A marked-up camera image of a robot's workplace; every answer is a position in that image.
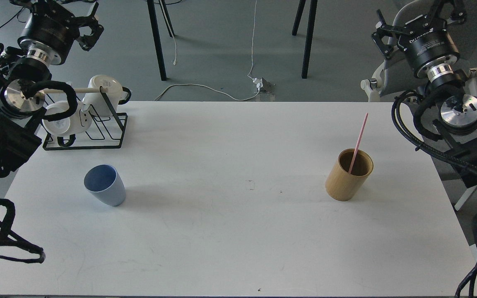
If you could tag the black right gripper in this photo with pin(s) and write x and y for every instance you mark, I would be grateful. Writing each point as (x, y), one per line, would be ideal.
(427, 45)

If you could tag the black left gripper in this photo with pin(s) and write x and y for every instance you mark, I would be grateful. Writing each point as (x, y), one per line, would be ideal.
(47, 28)

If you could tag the pink chopstick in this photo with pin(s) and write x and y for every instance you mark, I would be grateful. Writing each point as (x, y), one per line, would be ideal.
(356, 148)

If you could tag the blue plastic cup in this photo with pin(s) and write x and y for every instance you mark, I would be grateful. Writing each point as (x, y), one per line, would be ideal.
(105, 184)

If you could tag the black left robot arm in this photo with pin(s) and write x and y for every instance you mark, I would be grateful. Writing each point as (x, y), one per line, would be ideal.
(29, 95)

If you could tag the wooden rack dowel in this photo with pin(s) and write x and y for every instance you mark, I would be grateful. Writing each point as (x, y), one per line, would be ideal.
(78, 90)

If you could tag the black table leg left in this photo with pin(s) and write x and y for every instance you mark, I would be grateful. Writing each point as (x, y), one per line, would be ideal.
(152, 13)

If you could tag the black table leg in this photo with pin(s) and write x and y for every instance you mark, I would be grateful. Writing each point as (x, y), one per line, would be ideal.
(311, 23)
(152, 13)

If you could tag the white mug lower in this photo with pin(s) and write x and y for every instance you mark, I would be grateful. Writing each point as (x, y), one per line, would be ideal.
(77, 123)

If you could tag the black table leg right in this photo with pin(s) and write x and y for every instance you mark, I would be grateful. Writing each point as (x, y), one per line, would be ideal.
(311, 23)

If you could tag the white power plug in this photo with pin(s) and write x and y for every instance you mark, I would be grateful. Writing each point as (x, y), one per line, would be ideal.
(262, 85)

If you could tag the bamboo cylinder holder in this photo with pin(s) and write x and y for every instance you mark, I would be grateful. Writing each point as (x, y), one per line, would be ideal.
(347, 176)

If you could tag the black wire dish rack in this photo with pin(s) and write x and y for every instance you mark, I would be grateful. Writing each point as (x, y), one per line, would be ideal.
(107, 130)

